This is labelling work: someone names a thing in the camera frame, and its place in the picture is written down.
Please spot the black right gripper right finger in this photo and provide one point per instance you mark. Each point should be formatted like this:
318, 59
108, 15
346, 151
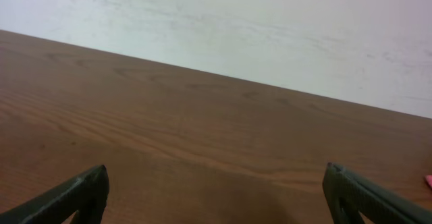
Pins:
350, 197

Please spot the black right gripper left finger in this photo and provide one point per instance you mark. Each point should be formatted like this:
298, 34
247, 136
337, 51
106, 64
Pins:
83, 198

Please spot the orange red t-shirt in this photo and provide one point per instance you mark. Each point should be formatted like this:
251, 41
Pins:
428, 180

